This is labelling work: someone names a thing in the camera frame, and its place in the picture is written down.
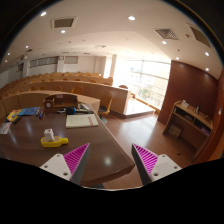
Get yellow booklet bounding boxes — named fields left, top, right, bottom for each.
left=7, top=110, right=20, bottom=122

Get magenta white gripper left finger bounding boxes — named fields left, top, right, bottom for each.
left=41, top=143, right=90, bottom=185

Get cardboard box in shelf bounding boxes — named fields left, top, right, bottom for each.
left=168, top=124, right=182, bottom=138

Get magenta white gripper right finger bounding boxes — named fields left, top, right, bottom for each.
left=131, top=144, right=181, bottom=185

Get wooden shelf cabinet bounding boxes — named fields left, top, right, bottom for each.
left=163, top=101, right=213, bottom=158

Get wooden office chair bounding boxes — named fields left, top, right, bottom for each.
left=98, top=91, right=113, bottom=124

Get blue book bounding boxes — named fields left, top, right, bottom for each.
left=18, top=107, right=39, bottom=116

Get white open notebook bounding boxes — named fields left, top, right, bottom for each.
left=66, top=114, right=98, bottom=128

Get black box on desk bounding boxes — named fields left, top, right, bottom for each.
left=66, top=107, right=75, bottom=115

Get white paper sheet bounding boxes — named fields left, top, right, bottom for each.
left=0, top=122, right=11, bottom=134

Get long curved wooden desk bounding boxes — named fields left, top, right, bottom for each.
left=0, top=81, right=130, bottom=114

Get wooden desk organizer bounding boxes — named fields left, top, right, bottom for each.
left=43, top=94, right=78, bottom=110

